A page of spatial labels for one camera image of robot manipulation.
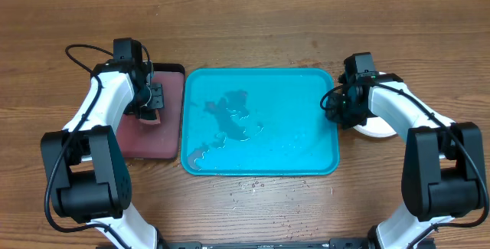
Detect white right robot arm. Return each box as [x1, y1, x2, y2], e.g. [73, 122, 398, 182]
[320, 72, 489, 248]

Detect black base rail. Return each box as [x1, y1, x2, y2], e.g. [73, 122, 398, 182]
[168, 238, 374, 249]

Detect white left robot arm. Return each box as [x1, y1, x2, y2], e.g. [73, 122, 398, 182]
[41, 70, 168, 248]

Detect teal plastic tray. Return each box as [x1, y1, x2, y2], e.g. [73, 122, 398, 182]
[181, 68, 340, 176]

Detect white pink plate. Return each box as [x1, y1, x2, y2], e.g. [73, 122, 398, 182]
[351, 71, 399, 139]

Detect red sponge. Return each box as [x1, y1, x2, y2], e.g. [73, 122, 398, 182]
[139, 112, 161, 125]

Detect dark tray with red water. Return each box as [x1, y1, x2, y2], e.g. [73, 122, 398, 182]
[116, 63, 185, 160]

